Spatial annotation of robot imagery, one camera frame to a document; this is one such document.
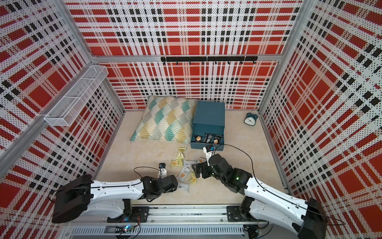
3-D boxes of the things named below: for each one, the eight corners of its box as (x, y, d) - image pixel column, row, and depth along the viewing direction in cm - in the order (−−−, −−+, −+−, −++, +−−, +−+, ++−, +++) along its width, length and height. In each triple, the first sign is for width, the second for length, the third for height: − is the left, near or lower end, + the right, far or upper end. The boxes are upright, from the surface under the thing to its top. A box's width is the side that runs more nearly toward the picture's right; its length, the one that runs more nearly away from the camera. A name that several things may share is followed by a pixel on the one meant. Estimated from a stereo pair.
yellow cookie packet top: (176, 159, 95) (175, 157, 93) (179, 148, 100) (178, 146, 98) (183, 160, 94) (183, 158, 93) (186, 149, 99) (186, 147, 98)
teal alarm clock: (251, 128, 112) (254, 121, 105) (242, 122, 115) (245, 115, 109) (256, 123, 114) (259, 116, 108) (247, 118, 118) (250, 110, 112)
